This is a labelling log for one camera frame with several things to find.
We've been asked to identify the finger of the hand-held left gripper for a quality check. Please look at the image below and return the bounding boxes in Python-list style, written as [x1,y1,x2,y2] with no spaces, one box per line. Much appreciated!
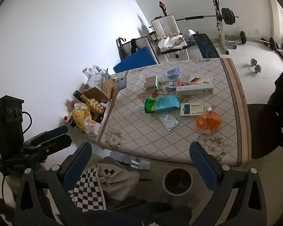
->
[26,125,69,147]
[39,134,72,155]

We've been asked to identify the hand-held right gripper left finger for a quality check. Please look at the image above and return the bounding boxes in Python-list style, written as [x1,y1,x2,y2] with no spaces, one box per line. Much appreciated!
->
[14,142,92,226]

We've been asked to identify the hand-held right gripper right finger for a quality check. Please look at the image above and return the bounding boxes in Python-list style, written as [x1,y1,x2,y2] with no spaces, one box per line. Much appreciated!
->
[190,142,267,226]

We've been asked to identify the round trash bin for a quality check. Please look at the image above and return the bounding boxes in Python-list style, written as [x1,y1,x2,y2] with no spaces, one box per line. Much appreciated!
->
[162,168,194,196]

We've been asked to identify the silver blister pack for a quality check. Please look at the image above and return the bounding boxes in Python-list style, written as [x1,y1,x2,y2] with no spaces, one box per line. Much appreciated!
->
[158,112,179,131]

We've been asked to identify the red capped bottle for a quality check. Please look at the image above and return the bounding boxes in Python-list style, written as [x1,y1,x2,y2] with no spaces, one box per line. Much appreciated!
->
[64,115,81,131]

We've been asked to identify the black white checkered cloth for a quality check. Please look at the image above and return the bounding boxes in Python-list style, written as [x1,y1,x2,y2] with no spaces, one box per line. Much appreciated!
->
[67,165,108,213]

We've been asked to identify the yellow plastic bag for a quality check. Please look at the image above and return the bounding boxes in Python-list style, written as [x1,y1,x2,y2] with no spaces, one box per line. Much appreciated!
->
[71,102,101,136]

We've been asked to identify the dark glass bottle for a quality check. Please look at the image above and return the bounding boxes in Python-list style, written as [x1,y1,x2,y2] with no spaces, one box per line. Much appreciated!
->
[73,90,85,102]

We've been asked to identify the beige tote bag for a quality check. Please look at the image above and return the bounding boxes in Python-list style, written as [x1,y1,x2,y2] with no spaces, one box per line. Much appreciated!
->
[94,157,139,200]

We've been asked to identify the orange plastic bag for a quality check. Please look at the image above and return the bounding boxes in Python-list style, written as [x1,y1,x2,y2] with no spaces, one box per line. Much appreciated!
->
[195,105,221,135]

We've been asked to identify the golden bottle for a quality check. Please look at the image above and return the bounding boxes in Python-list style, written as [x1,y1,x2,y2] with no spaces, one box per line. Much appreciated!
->
[81,94,105,115]

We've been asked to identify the blue white medicine box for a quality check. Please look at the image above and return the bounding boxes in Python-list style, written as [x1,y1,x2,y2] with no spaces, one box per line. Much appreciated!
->
[180,103,206,117]

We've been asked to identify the white plastic bag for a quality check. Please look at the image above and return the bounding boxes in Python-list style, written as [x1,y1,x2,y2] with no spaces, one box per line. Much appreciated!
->
[87,75,104,91]

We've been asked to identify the brown cardboard box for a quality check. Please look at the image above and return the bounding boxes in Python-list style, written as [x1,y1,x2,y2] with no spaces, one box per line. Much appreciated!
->
[81,68,115,102]

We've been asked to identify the green blue plastic bag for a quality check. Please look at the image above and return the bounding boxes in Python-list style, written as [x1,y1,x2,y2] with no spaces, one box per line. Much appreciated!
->
[140,96,181,114]

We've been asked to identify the long white box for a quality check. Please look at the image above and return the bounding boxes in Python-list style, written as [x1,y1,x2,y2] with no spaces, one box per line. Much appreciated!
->
[176,83,214,97]

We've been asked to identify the blue phone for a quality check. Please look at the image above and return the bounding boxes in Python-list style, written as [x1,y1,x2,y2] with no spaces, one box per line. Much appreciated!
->
[118,76,128,90]

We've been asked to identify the white box flag print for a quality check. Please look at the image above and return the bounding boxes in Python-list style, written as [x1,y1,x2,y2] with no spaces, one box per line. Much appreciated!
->
[188,74,213,84]

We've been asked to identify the green white medicine box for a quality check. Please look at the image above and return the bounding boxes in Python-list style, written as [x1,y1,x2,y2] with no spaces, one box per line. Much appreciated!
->
[144,75,160,92]

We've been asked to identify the blue mat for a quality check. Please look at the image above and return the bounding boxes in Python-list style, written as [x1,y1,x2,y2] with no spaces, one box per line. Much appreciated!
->
[113,47,159,73]

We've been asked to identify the grey folded chair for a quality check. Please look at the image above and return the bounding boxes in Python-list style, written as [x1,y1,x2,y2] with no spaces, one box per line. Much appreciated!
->
[115,36,156,63]

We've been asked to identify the chrome dumbbell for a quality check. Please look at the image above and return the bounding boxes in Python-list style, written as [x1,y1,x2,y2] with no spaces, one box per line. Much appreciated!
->
[251,58,262,73]

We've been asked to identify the black weight bench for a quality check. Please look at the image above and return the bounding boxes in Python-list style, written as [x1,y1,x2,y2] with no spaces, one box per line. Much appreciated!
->
[193,32,221,59]

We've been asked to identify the beige paper bag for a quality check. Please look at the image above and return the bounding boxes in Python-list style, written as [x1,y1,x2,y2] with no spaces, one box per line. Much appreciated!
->
[158,33,186,50]

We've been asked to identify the white barbell rack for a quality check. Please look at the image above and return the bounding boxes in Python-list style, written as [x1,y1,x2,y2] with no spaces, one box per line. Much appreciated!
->
[212,0,230,55]

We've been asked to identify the long floor barbell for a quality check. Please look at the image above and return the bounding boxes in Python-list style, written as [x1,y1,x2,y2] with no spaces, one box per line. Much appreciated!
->
[240,31,282,51]

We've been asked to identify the white padded chair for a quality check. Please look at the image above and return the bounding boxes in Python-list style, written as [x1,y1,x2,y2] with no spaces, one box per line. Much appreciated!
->
[151,15,189,63]

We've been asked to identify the black cable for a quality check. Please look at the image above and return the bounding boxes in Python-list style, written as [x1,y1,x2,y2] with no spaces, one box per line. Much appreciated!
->
[0,111,32,151]

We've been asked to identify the black red exercise handle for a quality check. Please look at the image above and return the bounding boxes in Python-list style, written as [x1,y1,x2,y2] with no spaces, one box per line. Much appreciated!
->
[158,1,168,17]

